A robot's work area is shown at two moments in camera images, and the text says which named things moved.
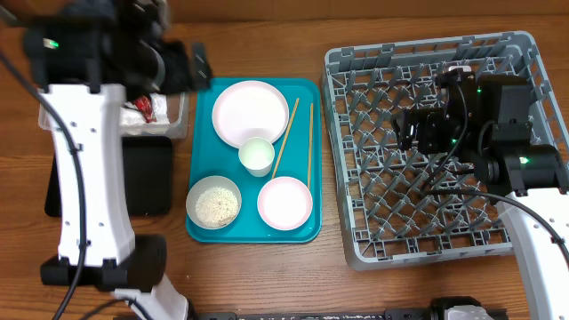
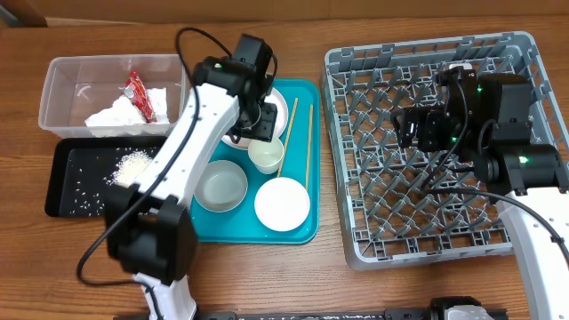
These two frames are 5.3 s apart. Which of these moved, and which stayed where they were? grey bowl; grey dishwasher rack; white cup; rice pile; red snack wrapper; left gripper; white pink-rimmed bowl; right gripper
Moved: rice pile; grey bowl; left gripper; white cup
Stayed: right gripper; white pink-rimmed bowl; grey dishwasher rack; red snack wrapper
